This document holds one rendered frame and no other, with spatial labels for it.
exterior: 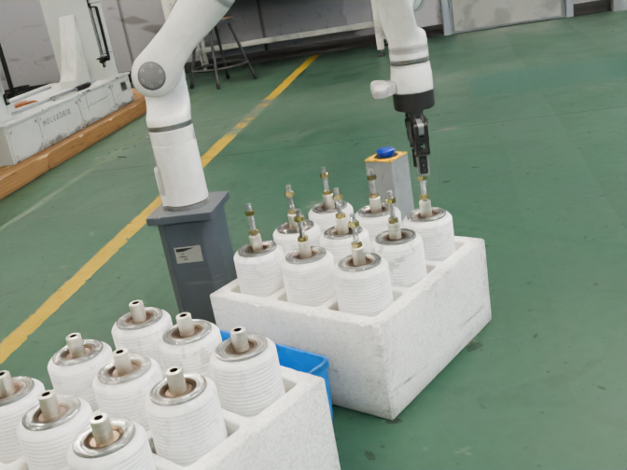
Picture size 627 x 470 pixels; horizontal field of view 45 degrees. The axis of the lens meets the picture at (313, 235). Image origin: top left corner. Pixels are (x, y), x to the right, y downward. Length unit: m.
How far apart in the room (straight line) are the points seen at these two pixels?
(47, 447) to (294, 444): 0.33
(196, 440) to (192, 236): 0.68
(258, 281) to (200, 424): 0.48
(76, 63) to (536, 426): 4.01
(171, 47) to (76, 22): 3.45
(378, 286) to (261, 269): 0.25
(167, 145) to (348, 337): 0.57
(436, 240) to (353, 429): 0.39
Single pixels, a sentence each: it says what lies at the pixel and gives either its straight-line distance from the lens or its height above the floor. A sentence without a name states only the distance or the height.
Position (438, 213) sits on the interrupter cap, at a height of 0.25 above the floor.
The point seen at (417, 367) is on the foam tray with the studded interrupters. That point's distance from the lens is 1.37.
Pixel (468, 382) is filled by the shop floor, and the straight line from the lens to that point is 1.41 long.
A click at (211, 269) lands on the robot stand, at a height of 0.17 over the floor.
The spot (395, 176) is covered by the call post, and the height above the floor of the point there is 0.28.
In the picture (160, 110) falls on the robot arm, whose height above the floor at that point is 0.51.
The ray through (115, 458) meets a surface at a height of 0.25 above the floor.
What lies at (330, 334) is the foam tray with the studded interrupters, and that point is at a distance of 1.31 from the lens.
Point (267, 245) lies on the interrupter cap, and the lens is 1.46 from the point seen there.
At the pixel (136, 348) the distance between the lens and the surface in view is 1.24.
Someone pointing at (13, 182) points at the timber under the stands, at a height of 0.04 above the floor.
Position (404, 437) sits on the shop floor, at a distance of 1.29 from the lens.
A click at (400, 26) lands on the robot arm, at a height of 0.61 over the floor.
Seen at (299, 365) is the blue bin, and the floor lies 0.09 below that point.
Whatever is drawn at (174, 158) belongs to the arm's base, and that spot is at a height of 0.41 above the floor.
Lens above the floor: 0.75
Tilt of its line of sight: 20 degrees down
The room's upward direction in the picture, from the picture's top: 10 degrees counter-clockwise
